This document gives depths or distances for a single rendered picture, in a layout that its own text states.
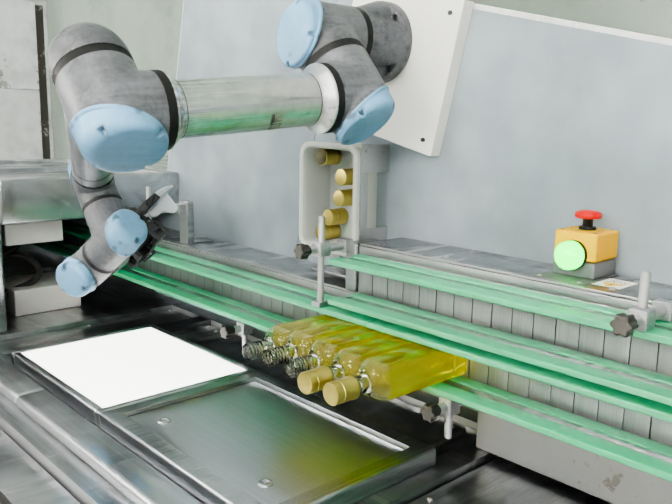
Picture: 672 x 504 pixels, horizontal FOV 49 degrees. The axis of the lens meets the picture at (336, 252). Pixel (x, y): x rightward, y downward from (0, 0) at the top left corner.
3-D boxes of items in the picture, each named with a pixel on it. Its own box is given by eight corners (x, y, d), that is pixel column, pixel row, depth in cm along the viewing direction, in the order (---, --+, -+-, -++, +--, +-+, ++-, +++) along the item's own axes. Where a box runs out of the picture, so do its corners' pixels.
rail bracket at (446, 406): (468, 420, 123) (415, 443, 114) (470, 381, 122) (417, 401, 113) (487, 428, 120) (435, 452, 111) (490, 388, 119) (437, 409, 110)
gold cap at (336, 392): (341, 378, 109) (318, 385, 106) (355, 372, 107) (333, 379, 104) (349, 401, 108) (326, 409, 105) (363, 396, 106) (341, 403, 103)
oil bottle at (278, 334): (348, 335, 143) (259, 358, 128) (348, 307, 142) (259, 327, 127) (368, 342, 138) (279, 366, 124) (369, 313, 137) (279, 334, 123)
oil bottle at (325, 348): (391, 348, 134) (302, 374, 120) (392, 318, 133) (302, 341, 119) (414, 356, 130) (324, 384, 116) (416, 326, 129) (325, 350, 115)
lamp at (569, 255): (559, 266, 113) (548, 268, 111) (561, 237, 112) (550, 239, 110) (586, 271, 110) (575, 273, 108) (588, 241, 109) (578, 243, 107)
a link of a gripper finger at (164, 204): (189, 199, 163) (162, 228, 159) (168, 182, 162) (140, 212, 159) (190, 193, 160) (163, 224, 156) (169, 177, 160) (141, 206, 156)
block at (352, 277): (367, 284, 146) (342, 289, 142) (369, 237, 145) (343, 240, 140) (380, 287, 144) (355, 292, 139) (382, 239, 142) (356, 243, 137)
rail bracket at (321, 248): (342, 298, 142) (292, 309, 134) (344, 212, 139) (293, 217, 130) (353, 301, 140) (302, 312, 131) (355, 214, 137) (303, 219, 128)
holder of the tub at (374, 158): (330, 265, 164) (303, 269, 159) (332, 141, 159) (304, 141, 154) (385, 278, 152) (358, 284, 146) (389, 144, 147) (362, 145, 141)
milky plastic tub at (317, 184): (328, 242, 163) (298, 246, 157) (330, 140, 159) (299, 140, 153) (385, 254, 150) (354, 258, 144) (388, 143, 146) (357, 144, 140)
